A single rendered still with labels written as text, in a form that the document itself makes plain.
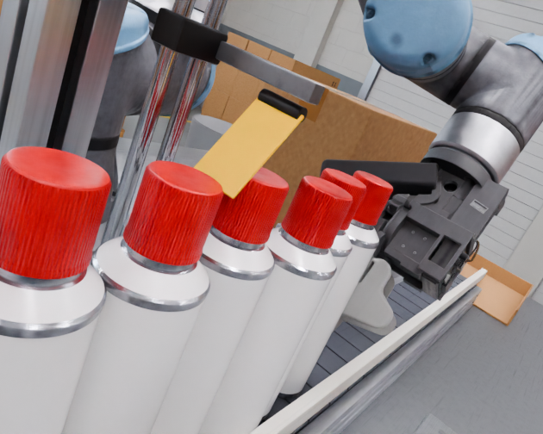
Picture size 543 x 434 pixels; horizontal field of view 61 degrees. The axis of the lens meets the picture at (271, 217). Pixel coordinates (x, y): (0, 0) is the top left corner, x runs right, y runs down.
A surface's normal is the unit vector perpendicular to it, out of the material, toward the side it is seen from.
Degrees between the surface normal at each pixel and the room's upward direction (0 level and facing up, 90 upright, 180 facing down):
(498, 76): 79
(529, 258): 90
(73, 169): 3
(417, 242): 60
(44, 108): 90
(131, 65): 87
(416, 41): 92
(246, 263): 45
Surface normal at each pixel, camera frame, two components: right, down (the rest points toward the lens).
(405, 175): -0.29, -0.39
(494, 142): 0.08, -0.11
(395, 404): 0.37, -0.87
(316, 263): 0.48, -0.36
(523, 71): -0.06, -0.28
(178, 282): 0.68, -0.32
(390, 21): -0.36, 0.22
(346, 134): -0.62, 0.01
